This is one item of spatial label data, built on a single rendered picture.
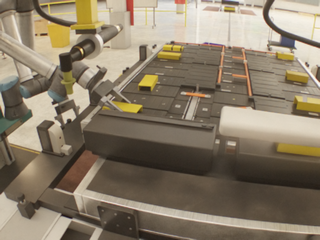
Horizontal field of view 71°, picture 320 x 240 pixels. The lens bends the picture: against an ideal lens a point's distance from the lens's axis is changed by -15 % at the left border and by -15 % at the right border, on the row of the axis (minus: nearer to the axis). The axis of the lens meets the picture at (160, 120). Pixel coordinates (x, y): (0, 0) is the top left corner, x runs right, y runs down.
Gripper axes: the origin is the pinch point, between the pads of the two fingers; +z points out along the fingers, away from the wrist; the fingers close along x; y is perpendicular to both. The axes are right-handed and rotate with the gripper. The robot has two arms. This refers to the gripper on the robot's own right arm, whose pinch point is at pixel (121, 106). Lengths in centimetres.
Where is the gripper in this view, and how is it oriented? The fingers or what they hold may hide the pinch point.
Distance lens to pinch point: 113.9
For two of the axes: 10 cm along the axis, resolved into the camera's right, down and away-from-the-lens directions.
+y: -5.5, 6.2, 5.6
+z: 7.8, 6.2, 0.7
